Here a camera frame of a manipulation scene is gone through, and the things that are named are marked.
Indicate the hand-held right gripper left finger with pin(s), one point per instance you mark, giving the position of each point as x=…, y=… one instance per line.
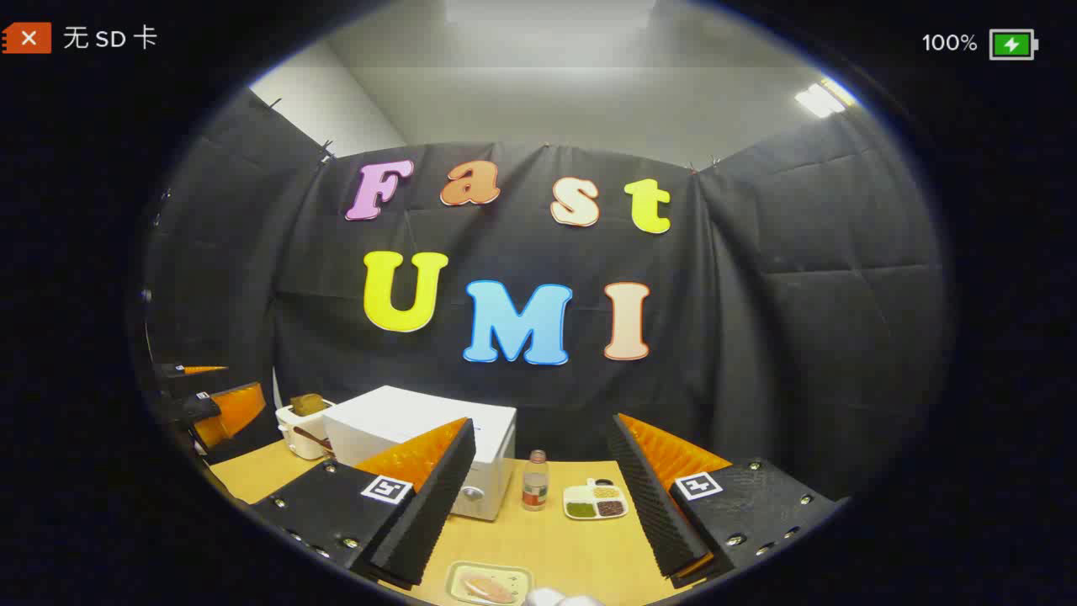
x=437, y=492

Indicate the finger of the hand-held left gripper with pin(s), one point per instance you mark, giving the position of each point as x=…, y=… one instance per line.
x=244, y=442
x=181, y=383

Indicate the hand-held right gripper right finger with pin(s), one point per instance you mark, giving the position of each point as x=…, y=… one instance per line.
x=648, y=497

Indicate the white microwave oven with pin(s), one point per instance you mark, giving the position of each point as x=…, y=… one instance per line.
x=395, y=417

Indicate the white toaster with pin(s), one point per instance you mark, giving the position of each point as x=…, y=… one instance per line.
x=294, y=429

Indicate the divided white seasoning dish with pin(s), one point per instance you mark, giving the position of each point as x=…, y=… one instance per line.
x=595, y=501

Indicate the wooden spoon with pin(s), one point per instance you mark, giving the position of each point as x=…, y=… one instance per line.
x=311, y=438

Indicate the brown toast slice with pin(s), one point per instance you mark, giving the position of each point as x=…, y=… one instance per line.
x=309, y=404

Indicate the pale square plate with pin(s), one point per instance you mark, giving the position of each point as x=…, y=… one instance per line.
x=458, y=581

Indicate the clear bottle with red label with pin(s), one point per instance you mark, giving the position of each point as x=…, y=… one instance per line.
x=535, y=484

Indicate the black backdrop cloth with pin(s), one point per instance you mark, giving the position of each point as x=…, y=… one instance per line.
x=757, y=320

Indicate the ceiling light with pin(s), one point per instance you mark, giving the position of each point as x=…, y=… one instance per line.
x=820, y=99

